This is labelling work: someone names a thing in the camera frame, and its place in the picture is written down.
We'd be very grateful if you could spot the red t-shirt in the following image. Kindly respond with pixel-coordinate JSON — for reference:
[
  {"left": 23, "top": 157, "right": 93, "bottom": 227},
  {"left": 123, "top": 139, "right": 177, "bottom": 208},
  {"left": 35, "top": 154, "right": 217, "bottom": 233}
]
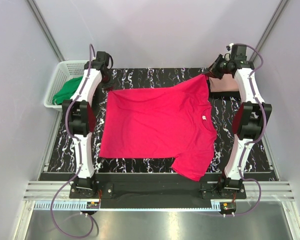
[{"left": 99, "top": 74, "right": 217, "bottom": 181}]

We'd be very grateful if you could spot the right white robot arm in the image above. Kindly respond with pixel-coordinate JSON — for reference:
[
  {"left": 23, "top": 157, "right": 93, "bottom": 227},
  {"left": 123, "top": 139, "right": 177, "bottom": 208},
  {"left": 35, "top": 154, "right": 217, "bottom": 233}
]
[{"left": 203, "top": 43, "right": 272, "bottom": 199}]

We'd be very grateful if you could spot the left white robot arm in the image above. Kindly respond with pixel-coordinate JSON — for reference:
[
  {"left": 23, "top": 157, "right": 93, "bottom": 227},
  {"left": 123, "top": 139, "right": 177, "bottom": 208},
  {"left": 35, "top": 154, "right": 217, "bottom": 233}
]
[{"left": 61, "top": 51, "right": 113, "bottom": 199}]

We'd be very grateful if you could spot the folded pink t-shirt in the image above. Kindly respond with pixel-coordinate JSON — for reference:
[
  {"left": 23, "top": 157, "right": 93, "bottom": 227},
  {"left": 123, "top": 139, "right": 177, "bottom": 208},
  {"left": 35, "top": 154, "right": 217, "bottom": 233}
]
[{"left": 207, "top": 73, "right": 239, "bottom": 93}]

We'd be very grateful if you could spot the folded black t-shirt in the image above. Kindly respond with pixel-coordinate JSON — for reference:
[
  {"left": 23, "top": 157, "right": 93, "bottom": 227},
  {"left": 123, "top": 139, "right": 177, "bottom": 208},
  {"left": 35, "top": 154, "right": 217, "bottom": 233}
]
[{"left": 209, "top": 91, "right": 241, "bottom": 99}]

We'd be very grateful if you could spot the white plastic basket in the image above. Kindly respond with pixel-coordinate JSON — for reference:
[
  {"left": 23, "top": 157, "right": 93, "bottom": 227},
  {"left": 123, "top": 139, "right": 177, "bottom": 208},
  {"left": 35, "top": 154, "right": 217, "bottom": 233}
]
[{"left": 43, "top": 60, "right": 102, "bottom": 112}]

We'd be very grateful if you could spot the green t-shirt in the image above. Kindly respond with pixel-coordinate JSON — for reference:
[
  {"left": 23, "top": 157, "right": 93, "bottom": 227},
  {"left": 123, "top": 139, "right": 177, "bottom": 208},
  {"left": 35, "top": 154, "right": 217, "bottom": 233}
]
[{"left": 52, "top": 76, "right": 83, "bottom": 105}]

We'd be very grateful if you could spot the black marble table mat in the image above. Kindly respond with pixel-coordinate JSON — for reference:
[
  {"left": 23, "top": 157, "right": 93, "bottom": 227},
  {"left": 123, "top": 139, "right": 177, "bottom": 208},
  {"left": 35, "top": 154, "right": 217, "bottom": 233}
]
[{"left": 43, "top": 68, "right": 274, "bottom": 175}]

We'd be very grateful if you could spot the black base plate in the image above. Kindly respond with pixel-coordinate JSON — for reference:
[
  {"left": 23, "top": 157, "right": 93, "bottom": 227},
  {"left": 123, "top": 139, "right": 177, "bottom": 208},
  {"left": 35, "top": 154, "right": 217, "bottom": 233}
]
[{"left": 69, "top": 173, "right": 247, "bottom": 210}]

